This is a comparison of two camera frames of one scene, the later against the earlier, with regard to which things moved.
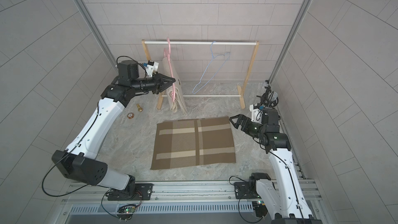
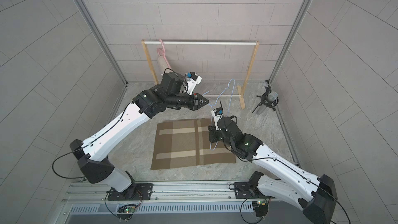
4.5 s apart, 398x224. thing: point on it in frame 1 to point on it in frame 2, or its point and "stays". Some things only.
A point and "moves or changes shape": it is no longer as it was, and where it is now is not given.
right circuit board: [260, 208] stays
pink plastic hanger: [168, 58] moves or changes shape
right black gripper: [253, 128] to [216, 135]
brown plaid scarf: [195, 141] stays
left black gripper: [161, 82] to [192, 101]
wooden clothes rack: [242, 86] stays
